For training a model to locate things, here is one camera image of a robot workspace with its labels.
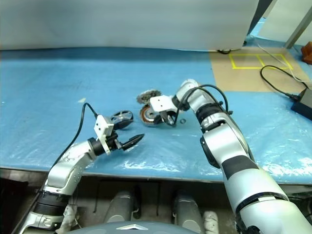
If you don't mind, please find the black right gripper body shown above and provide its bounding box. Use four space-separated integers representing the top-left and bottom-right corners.
158 109 178 120

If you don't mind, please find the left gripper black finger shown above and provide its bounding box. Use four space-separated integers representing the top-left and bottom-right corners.
121 133 145 151
114 120 134 131

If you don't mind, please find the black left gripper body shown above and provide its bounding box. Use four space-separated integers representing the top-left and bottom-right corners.
107 130 124 152

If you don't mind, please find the silver spoked rotor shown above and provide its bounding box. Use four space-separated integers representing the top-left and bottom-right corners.
110 110 135 130

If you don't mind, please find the motor housing with copper windings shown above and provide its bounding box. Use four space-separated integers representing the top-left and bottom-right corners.
139 105 167 126

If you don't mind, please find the small grey gear plate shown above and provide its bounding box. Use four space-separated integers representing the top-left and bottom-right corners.
136 89 161 106

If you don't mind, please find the grey rounded leg shell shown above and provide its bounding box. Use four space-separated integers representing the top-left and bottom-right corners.
172 190 204 227
107 190 140 224

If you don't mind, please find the blue plastic table cover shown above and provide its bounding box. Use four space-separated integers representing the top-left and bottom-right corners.
0 46 312 184

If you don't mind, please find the brown cardboard sheet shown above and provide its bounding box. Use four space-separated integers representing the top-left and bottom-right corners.
209 46 312 93

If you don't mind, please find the grey robot chest shell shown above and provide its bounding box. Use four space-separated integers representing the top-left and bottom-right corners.
70 220 195 234

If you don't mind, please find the white rounded lump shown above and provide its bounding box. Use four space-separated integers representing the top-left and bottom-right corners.
203 211 219 232
56 204 79 233

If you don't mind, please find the large white panel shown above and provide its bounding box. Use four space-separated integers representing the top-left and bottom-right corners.
0 0 260 52

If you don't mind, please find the black power adapter brick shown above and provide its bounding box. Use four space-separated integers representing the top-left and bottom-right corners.
290 89 312 120

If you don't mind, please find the orange brown object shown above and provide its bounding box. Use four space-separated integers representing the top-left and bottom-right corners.
301 41 312 64

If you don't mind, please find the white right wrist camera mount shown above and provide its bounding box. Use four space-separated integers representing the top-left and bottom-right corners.
149 95 176 113

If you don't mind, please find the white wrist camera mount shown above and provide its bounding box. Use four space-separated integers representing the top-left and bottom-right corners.
149 95 176 113
94 115 115 155

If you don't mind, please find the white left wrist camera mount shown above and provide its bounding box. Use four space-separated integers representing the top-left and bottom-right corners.
94 115 115 155

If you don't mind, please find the thin black hanging strap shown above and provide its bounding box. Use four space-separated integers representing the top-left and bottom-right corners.
94 180 101 211

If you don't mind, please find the thin white cable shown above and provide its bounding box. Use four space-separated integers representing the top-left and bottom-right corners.
256 43 311 83

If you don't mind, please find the black power cord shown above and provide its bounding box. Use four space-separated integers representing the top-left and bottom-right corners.
260 65 308 101

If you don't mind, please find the white board behind post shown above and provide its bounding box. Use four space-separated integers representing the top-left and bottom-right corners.
258 0 308 41

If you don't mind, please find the grey metal frame post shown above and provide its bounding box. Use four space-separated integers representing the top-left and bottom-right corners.
284 0 312 49

